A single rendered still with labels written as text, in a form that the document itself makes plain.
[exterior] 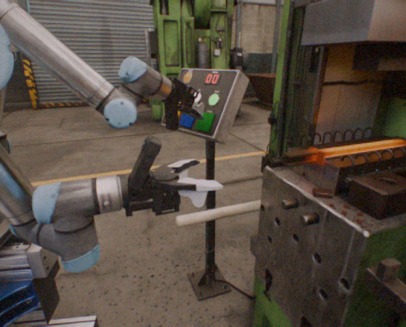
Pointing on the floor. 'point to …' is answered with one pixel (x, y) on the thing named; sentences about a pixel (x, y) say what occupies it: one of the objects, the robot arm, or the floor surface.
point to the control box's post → (210, 206)
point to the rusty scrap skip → (263, 87)
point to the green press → (193, 40)
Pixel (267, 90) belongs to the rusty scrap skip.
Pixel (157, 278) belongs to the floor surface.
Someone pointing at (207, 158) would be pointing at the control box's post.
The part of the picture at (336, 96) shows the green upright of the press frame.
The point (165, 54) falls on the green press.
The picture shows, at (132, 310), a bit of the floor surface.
